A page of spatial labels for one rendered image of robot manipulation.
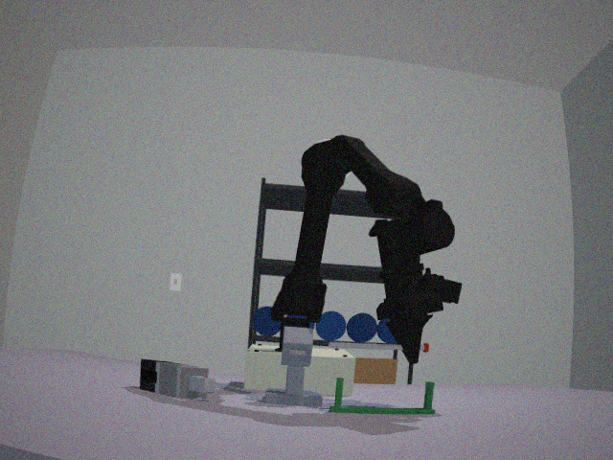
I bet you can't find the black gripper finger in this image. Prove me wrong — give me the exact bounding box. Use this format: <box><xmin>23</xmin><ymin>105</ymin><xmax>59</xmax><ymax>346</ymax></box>
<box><xmin>391</xmin><ymin>314</ymin><xmax>433</xmax><ymax>364</ymax></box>
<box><xmin>385</xmin><ymin>322</ymin><xmax>411</xmax><ymax>364</ymax></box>

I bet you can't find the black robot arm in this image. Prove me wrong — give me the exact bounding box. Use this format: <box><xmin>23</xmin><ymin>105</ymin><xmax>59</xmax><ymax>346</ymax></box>
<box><xmin>271</xmin><ymin>134</ymin><xmax>462</xmax><ymax>352</ymax></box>

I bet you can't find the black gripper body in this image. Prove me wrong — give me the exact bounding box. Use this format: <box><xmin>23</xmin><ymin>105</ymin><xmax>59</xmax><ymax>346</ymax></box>
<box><xmin>376</xmin><ymin>257</ymin><xmax>443</xmax><ymax>322</ymax></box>

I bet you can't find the green u-shaped bracket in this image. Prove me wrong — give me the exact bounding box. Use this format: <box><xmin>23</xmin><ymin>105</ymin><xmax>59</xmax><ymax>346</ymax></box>
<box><xmin>329</xmin><ymin>378</ymin><xmax>436</xmax><ymax>415</ymax></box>

